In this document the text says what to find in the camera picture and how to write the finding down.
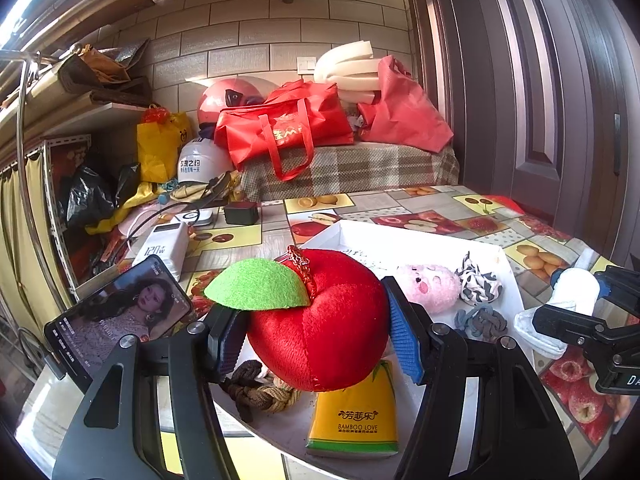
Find black cable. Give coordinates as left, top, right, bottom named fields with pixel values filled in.
left=150, top=202, right=201, bottom=223

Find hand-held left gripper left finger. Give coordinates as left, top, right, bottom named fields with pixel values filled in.
left=52, top=304, right=249, bottom=480

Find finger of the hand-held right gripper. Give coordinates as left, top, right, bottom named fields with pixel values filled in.
left=595, top=265, right=640, bottom=316
left=531, top=304, right=626, bottom=361

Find pink plush pig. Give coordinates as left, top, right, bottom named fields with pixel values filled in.
left=396, top=262, right=461, bottom=315

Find white cable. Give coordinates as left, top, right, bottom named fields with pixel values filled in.
left=117, top=210, right=161, bottom=256

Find yellow curtain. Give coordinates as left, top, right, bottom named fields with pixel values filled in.
left=0, top=155, right=56, bottom=321

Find black white knotted rope toy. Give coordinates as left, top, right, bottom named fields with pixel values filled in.
left=454, top=251, right=503, bottom=305

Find black smartphone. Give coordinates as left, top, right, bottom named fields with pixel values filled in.
left=44, top=254, right=195, bottom=391

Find red tote bag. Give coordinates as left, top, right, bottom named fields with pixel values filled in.
left=214, top=79, right=355, bottom=182

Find white foam sheets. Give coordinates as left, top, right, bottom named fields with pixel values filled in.
left=314, top=41, right=383, bottom=103

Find small white flat device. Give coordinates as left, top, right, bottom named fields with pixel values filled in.
left=176, top=208, right=213, bottom=226

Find metal angle rack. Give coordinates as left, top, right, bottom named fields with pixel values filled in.
left=40, top=132, right=93, bottom=291

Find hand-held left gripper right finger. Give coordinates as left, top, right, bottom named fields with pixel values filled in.
left=381, top=276, right=581, bottom=480

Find yellow cloth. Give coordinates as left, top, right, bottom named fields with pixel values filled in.
left=85, top=175, right=241, bottom=236

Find yellow shopping bag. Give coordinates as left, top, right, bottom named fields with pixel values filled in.
left=136, top=110, right=193, bottom=184

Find red plush apple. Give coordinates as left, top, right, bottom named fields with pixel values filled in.
left=204, top=246, right=392, bottom=393

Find white helmet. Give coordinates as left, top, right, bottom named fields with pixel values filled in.
left=177, top=135, right=236, bottom=184

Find brown knotted rope toy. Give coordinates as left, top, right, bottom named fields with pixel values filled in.
left=220, top=360, right=303, bottom=423

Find yellow tissue pack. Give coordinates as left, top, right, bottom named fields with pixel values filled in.
left=306, top=359, right=399, bottom=458

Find fruit print tablecloth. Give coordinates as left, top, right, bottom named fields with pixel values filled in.
left=15, top=185, right=640, bottom=480

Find black power adapter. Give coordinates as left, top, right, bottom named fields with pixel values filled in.
left=223, top=201, right=260, bottom=226

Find plaid covered box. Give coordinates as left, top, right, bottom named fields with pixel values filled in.
left=235, top=141, right=460, bottom=203

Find brown bags on shelf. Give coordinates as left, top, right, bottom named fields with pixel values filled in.
left=57, top=37, right=153, bottom=108

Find red nonwoven bag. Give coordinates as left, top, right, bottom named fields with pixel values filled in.
left=357, top=55, right=455, bottom=153

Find pink helmet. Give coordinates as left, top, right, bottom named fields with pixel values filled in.
left=196, top=76, right=278, bottom=128

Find white sock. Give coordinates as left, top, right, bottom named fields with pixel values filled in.
left=514, top=249, right=601, bottom=360

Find white shallow tray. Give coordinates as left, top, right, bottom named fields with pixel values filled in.
left=215, top=219, right=538, bottom=461

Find white power bank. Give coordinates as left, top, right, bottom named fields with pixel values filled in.
left=131, top=222, right=191, bottom=273

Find grey blue knotted rope toy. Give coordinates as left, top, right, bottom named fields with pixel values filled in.
left=454, top=302, right=511, bottom=343

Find dark panelled door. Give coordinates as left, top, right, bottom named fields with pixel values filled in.
left=405, top=0, right=640, bottom=261

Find chrome curved pipe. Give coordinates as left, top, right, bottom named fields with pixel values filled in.
left=0, top=45, right=86, bottom=306

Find black plastic bag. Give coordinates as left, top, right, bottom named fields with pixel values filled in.
left=60, top=162, right=141, bottom=226

